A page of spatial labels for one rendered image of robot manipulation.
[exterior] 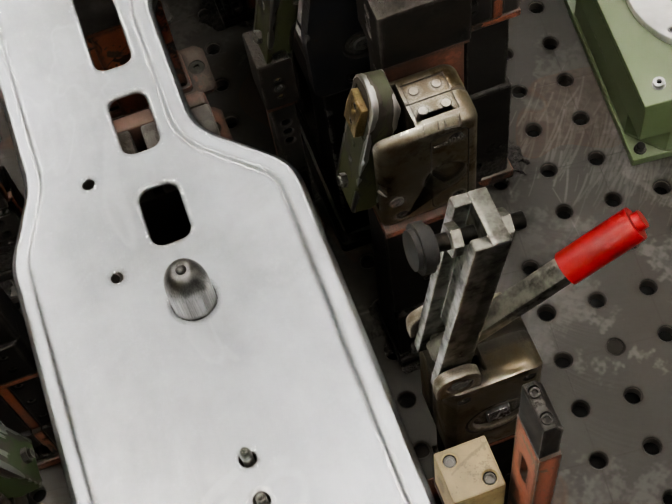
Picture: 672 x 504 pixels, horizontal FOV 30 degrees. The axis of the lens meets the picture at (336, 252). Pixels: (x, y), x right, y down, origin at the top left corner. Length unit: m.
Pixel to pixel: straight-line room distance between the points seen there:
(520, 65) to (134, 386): 0.64
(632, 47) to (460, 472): 0.59
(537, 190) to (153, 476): 0.57
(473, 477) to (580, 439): 0.41
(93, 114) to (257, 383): 0.27
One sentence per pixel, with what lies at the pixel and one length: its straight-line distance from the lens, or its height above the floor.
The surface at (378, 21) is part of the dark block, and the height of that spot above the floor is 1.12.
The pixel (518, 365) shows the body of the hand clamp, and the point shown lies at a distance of 0.80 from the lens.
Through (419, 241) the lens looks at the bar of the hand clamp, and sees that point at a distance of 0.65.
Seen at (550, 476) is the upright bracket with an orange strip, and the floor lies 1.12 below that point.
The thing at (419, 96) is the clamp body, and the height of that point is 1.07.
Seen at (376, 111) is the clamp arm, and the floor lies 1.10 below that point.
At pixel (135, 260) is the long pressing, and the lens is 0.92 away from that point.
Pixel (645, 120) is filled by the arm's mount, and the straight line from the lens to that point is 1.23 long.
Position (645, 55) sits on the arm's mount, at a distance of 1.24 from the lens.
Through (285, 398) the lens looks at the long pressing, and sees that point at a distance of 0.85.
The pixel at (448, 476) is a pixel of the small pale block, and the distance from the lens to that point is 0.76.
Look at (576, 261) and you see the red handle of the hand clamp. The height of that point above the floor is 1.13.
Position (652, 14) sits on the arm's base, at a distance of 1.26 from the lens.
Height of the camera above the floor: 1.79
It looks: 62 degrees down
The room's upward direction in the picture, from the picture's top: 11 degrees counter-clockwise
